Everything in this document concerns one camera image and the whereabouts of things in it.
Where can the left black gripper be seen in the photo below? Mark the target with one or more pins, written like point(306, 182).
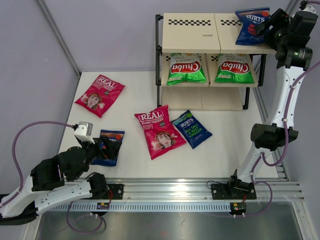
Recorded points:
point(97, 149)

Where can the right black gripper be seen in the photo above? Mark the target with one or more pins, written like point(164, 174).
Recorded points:
point(273, 24)

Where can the blue Burts chilli bag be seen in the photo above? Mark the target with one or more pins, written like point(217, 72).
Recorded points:
point(250, 18)
point(116, 135)

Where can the green Chuba bag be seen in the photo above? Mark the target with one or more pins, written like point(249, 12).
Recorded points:
point(185, 67)
point(233, 69)

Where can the blue Burts sea salt bag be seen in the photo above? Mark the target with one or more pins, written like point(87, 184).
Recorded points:
point(192, 130)

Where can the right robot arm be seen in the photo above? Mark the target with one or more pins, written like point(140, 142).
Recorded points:
point(288, 36)

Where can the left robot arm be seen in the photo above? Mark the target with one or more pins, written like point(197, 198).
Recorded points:
point(45, 188)

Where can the pink Real chips bag centre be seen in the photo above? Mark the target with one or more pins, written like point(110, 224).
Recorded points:
point(160, 134)

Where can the pink real chips bag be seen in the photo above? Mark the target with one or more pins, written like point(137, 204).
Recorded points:
point(160, 134)
point(101, 95)

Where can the beige three-tier shelf rack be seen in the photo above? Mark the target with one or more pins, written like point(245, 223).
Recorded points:
point(206, 34)

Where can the pink Real chips bag far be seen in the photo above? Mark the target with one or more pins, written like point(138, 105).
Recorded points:
point(101, 95)

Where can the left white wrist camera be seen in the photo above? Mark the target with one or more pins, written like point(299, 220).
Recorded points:
point(83, 130)

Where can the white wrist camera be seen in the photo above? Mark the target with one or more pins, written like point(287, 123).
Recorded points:
point(307, 5)
point(83, 130)

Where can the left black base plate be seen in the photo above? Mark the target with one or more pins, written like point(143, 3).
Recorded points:
point(115, 191)

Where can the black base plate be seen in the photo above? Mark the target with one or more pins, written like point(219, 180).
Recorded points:
point(115, 191)
point(220, 192)

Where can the aluminium mounting rail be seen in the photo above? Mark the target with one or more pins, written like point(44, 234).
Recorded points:
point(193, 189)

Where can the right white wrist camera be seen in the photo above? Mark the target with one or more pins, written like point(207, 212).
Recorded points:
point(307, 5)

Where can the white slotted cable duct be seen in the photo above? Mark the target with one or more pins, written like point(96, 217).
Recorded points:
point(139, 207)

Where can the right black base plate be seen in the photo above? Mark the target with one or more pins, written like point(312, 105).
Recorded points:
point(220, 192)

